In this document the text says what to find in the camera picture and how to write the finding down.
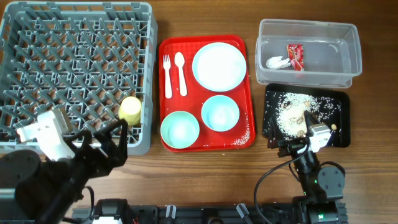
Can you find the white napkin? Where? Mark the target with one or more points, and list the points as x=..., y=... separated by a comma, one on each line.
x=277, y=62

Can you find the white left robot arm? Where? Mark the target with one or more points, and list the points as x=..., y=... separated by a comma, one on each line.
x=36, y=191

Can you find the clear plastic waste bin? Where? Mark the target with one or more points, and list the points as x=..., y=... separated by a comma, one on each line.
x=332, y=52

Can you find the light blue plate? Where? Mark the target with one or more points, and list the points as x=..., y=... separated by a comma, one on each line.
x=219, y=67

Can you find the red snack wrapper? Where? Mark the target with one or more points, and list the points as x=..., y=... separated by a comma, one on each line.
x=295, y=54

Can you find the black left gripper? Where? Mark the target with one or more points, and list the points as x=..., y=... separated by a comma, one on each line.
x=88, y=157

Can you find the food scraps and rice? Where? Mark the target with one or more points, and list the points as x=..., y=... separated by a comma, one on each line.
x=291, y=107

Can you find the green bowl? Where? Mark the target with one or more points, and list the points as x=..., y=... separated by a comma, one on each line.
x=179, y=129

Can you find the white plastic fork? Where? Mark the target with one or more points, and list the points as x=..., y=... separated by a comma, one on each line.
x=167, y=66

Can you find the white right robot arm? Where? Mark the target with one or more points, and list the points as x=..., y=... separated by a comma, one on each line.
x=322, y=183

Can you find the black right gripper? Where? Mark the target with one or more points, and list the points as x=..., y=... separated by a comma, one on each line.
x=290, y=147

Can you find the yellow plastic cup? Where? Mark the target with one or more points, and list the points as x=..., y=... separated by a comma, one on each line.
x=130, y=110

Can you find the red serving tray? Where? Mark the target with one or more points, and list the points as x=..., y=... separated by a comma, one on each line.
x=243, y=134

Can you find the light blue bowl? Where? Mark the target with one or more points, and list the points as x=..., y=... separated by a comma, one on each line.
x=220, y=113

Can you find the black waste tray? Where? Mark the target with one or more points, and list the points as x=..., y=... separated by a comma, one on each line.
x=341, y=137

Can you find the grey dishwasher rack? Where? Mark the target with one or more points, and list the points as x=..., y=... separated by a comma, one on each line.
x=82, y=57

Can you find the white plastic spoon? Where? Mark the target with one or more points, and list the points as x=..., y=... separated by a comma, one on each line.
x=180, y=61

